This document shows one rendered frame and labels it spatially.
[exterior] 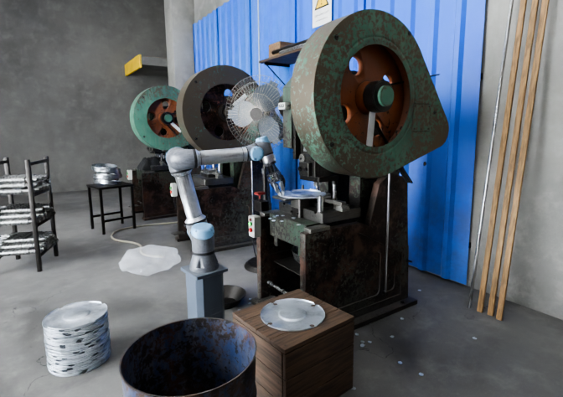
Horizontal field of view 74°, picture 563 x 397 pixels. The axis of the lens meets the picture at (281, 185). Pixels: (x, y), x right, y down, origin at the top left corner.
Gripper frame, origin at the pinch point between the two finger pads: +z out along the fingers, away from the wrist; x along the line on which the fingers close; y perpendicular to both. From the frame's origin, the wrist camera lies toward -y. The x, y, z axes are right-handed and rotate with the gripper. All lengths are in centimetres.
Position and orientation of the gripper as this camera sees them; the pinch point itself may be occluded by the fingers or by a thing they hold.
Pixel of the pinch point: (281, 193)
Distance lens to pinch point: 219.1
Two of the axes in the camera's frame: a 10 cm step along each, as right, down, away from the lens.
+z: 3.3, 9.4, 0.9
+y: -1.6, 1.5, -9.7
